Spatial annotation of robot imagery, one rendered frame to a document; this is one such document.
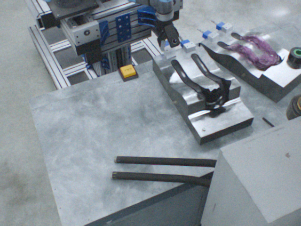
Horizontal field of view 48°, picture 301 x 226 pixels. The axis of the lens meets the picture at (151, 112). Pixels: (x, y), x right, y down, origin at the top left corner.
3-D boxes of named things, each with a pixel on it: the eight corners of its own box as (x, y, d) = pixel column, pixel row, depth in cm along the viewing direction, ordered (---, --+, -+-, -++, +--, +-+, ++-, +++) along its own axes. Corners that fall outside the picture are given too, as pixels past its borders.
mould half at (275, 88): (199, 50, 180) (201, 33, 172) (231, 29, 190) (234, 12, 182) (276, 103, 156) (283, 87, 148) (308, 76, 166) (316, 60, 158)
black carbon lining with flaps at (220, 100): (168, 64, 164) (169, 49, 156) (197, 54, 168) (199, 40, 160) (203, 115, 144) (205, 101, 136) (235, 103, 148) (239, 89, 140)
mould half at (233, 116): (152, 69, 171) (152, 50, 161) (197, 55, 177) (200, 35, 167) (199, 145, 143) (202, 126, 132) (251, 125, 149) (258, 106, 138)
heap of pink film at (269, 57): (221, 49, 171) (223, 37, 165) (243, 34, 178) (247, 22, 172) (262, 76, 159) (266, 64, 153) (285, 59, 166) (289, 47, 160)
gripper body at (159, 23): (169, 24, 157) (167, 4, 147) (177, 36, 153) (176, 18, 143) (154, 29, 156) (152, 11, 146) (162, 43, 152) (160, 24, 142)
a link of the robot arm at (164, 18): (176, 11, 139) (158, 18, 138) (176, 18, 143) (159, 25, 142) (168, -1, 142) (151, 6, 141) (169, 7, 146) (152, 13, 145)
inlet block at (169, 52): (155, 40, 169) (154, 33, 164) (164, 36, 169) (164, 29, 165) (166, 59, 163) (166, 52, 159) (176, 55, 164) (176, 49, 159)
